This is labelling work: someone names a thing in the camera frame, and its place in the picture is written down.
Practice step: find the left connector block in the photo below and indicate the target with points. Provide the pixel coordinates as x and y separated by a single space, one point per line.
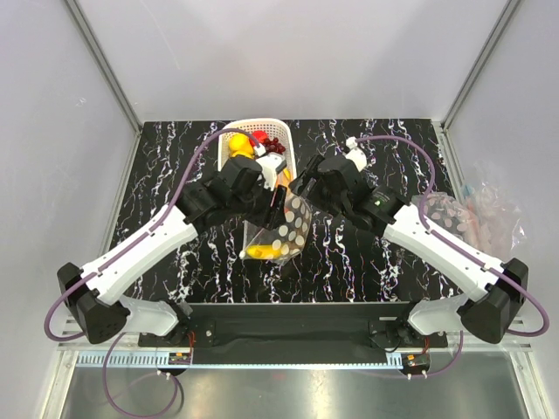
180 358

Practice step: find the clear dotted zip bag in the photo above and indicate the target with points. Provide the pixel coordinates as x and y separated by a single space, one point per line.
290 238

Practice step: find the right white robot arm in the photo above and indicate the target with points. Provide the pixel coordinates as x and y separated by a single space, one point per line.
491 289

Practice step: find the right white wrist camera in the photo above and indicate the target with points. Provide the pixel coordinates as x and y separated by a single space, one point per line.
355 154

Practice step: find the orange yellow mango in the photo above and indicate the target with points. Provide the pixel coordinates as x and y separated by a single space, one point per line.
287 178

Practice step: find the aluminium frame rail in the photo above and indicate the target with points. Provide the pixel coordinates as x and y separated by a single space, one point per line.
434 344

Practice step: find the purple red grape bunch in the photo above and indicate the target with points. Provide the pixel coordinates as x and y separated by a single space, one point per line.
273 146

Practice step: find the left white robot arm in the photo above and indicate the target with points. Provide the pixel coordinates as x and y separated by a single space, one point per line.
94 292

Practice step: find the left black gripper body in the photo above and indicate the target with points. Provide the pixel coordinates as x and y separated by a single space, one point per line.
253 207

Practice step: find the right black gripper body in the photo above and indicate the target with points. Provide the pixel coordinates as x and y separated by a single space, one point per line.
319 193

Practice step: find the red strawberry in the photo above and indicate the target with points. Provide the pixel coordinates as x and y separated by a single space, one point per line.
261 136

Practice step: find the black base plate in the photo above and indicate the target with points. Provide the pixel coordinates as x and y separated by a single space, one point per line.
292 321

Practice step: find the connector block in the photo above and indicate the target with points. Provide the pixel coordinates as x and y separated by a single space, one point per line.
417 360
180 358

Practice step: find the yellow banana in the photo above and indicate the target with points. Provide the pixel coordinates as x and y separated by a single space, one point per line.
262 251

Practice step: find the white plastic basket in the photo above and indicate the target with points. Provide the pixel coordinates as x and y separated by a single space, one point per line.
274 128

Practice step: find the pile of spare zip bags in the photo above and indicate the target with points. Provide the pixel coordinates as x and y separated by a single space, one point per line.
488 218

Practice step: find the right connector block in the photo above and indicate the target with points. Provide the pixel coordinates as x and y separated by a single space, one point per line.
417 360

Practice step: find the upper yellow lemon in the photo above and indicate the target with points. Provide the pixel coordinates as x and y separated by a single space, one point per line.
240 145

